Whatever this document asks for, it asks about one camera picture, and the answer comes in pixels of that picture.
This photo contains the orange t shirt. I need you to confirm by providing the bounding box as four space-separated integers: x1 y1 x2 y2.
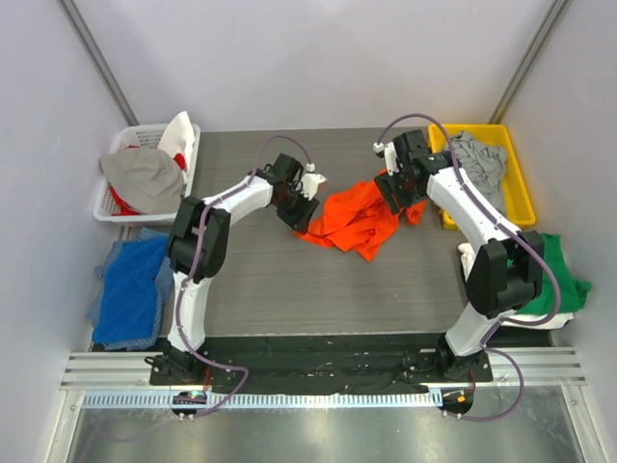
296 180 427 262

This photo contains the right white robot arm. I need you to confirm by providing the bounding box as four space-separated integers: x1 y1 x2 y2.
373 130 544 381

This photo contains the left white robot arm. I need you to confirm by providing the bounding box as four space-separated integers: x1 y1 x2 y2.
152 153 327 385

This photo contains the grey shirt in yellow bin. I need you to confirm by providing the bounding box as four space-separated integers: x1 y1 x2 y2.
451 131 508 216

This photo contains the white folded t shirt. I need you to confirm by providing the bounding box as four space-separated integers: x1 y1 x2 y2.
458 243 575 331

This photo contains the yellow plastic bin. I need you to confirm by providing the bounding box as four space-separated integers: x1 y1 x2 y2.
444 123 536 229

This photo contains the white cloth in basket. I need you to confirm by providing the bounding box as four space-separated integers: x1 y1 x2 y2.
157 111 197 170

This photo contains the beige grey shirt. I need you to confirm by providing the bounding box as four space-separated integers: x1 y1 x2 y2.
99 147 184 215

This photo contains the red cloth in basket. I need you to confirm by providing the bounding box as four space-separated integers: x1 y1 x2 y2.
108 186 140 216

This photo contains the green folded t shirt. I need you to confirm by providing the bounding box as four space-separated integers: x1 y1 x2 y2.
518 233 592 316

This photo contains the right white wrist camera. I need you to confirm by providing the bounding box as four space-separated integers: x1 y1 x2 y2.
373 142 399 176

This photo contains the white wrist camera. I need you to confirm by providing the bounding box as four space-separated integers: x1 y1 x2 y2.
300 163 328 200
373 142 399 176

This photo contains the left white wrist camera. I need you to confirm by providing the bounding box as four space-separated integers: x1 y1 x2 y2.
300 163 328 200

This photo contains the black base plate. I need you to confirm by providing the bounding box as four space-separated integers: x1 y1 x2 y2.
146 333 493 395

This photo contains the slotted cable duct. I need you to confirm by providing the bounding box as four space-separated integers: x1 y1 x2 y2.
82 390 443 410

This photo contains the aluminium rail frame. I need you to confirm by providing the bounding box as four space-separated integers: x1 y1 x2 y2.
44 334 608 462

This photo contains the right corner metal post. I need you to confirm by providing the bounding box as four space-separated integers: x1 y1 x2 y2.
489 0 573 124

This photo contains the corner metal post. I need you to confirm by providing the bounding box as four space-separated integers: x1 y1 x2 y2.
57 0 139 126
489 0 573 124

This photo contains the left corner metal post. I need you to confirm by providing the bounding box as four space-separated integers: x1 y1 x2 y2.
57 0 139 126

